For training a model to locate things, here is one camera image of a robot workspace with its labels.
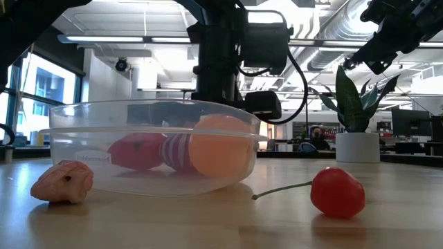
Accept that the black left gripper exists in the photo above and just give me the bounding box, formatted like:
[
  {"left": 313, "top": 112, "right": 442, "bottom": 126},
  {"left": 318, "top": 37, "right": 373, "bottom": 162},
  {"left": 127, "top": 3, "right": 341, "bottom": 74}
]
[{"left": 161, "top": 13, "right": 293, "bottom": 128}]

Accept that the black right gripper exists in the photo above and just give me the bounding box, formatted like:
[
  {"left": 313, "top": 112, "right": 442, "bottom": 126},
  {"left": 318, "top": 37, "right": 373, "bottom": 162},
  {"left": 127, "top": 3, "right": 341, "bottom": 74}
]
[{"left": 352, "top": 0, "right": 430, "bottom": 75}]

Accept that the purple white striped toy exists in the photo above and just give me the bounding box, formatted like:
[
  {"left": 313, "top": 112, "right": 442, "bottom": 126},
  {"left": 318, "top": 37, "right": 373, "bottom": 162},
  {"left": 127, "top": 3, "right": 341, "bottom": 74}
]
[{"left": 159, "top": 133, "right": 195, "bottom": 173}]

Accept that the orange toy fruit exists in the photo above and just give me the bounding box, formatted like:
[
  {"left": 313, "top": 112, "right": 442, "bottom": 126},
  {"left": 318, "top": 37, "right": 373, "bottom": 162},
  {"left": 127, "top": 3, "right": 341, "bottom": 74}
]
[{"left": 188, "top": 114, "right": 257, "bottom": 179}]

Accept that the red dragon fruit toy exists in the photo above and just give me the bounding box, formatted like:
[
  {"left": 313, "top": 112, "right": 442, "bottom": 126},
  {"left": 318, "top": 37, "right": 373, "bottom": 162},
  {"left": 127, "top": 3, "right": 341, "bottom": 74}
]
[{"left": 107, "top": 132, "right": 168, "bottom": 171}]

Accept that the clear plastic tupperware container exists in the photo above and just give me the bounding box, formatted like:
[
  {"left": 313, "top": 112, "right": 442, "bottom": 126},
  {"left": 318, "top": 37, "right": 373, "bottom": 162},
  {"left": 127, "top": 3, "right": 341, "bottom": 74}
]
[{"left": 38, "top": 99, "right": 269, "bottom": 198}]

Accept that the red cherry toy with stem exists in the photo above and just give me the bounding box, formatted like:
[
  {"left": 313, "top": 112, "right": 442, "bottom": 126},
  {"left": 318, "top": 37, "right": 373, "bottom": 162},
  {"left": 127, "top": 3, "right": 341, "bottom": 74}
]
[{"left": 251, "top": 167, "right": 366, "bottom": 219}]

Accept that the pale pink lumpy toy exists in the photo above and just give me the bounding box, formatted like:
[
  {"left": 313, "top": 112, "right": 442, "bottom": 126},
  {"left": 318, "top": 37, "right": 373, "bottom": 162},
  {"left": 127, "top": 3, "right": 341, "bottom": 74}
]
[{"left": 30, "top": 159, "right": 94, "bottom": 204}]

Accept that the green leafy plant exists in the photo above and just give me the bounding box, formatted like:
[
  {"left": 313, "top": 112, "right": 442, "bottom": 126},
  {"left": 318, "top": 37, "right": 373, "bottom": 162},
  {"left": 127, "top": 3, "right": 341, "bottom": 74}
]
[{"left": 309, "top": 65, "right": 401, "bottom": 134}]

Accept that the black computer monitor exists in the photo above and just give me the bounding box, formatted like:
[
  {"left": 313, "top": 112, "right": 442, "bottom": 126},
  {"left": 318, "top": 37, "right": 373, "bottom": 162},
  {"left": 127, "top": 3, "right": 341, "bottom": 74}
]
[{"left": 391, "top": 109, "right": 433, "bottom": 138}]

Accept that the white plant pot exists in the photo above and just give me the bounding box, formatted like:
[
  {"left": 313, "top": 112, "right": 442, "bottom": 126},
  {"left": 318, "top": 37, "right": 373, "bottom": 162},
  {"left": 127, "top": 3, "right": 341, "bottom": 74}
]
[{"left": 334, "top": 132, "right": 381, "bottom": 164}]

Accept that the person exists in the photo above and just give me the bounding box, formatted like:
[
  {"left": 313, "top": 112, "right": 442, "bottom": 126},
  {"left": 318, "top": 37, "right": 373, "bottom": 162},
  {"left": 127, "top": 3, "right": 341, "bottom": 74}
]
[{"left": 304, "top": 124, "right": 332, "bottom": 151}]

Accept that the blue round object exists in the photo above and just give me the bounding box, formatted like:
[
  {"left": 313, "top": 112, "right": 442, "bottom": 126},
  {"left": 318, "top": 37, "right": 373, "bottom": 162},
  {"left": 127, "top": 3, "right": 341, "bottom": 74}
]
[{"left": 298, "top": 141, "right": 318, "bottom": 154}]

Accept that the long ceiling light bar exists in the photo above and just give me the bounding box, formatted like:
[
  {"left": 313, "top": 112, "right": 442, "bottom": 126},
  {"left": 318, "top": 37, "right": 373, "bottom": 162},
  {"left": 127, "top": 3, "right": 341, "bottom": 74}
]
[{"left": 57, "top": 33, "right": 443, "bottom": 49}]

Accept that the white cup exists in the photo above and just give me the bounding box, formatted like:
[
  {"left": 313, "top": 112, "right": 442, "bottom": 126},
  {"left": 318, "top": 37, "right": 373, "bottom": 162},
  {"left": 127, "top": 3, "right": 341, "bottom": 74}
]
[{"left": 30, "top": 130, "right": 46, "bottom": 147}]

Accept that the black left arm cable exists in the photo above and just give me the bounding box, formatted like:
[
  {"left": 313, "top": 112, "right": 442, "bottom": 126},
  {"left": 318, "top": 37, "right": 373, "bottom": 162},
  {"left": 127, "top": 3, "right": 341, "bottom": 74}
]
[{"left": 238, "top": 44, "right": 309, "bottom": 125}]

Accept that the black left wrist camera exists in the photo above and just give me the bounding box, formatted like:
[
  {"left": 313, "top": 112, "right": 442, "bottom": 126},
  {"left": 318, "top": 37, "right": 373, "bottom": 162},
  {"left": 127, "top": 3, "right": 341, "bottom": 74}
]
[{"left": 244, "top": 90, "right": 283, "bottom": 121}]

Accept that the black curved cable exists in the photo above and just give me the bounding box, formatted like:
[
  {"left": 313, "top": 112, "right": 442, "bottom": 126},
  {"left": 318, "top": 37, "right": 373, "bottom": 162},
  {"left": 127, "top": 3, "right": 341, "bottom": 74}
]
[{"left": 0, "top": 123, "right": 17, "bottom": 146}]

